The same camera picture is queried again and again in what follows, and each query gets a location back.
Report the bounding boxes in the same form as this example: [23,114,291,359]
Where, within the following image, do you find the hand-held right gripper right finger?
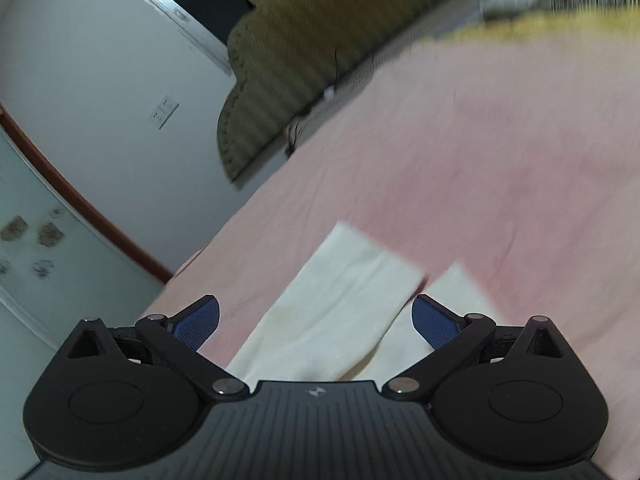
[382,294,566,402]

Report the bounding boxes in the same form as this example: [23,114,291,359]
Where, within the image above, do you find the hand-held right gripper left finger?
[66,295,251,401]

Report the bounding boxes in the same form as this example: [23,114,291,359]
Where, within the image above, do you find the cream white pants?
[225,221,501,382]

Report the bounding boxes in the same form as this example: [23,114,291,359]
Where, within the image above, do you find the pink bed sheet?
[145,35,640,480]

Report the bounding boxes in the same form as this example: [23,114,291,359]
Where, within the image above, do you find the brown wooden baseboard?
[0,105,173,283]

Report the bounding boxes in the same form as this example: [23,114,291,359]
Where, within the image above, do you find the olive striped headboard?
[216,0,476,184]

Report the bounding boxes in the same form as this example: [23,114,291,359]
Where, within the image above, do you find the yellow blanket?
[440,10,640,46]

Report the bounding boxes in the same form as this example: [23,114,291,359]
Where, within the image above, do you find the white wall socket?
[148,94,180,130]

